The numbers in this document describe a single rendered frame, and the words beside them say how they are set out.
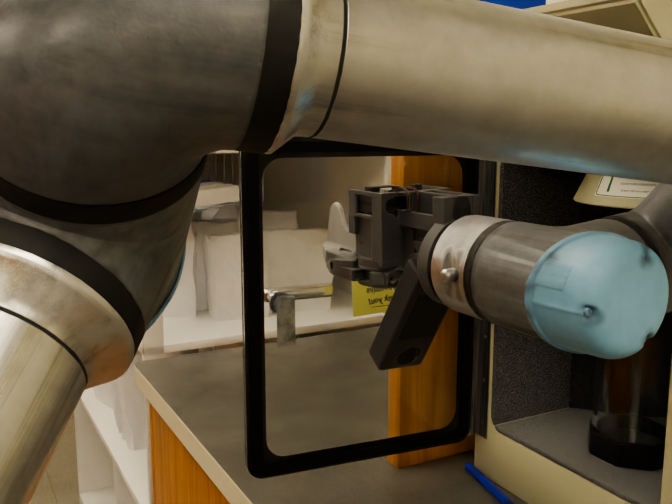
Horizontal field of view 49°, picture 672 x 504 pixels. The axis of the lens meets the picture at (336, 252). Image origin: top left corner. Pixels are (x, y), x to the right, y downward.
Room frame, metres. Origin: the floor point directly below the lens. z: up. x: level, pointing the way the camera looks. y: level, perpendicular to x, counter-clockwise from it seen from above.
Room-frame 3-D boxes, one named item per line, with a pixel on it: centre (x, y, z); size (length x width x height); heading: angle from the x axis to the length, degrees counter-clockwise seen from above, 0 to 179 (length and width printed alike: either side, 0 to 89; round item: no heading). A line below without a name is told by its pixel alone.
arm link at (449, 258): (0.54, -0.11, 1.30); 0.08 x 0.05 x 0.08; 120
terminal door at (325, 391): (0.88, -0.04, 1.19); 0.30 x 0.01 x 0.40; 112
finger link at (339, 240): (0.70, 0.00, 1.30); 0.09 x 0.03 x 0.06; 30
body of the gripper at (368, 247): (0.61, -0.07, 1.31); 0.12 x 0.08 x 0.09; 30
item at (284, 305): (0.82, 0.06, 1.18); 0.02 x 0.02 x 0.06; 22
